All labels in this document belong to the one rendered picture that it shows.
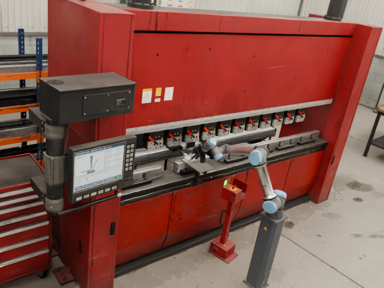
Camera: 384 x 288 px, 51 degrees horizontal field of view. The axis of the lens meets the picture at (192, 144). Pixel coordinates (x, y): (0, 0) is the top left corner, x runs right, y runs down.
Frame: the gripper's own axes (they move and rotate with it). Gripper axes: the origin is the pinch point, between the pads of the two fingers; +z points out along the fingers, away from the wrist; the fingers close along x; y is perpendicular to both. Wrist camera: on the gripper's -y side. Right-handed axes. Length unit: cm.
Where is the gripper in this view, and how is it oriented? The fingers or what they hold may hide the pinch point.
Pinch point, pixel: (193, 159)
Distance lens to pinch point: 372.9
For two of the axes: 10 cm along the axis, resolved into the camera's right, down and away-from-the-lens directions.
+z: -5.1, 4.3, 7.5
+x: -7.7, 1.5, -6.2
